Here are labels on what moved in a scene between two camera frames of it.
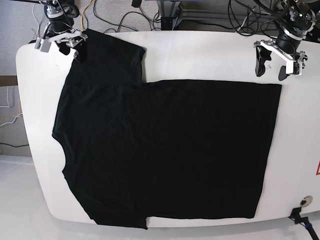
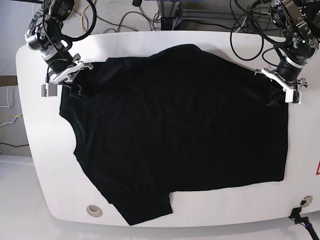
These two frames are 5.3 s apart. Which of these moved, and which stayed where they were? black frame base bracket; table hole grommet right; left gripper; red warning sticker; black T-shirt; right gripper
Moved: right gripper; black T-shirt; left gripper
Stayed: black frame base bracket; table hole grommet right; red warning sticker
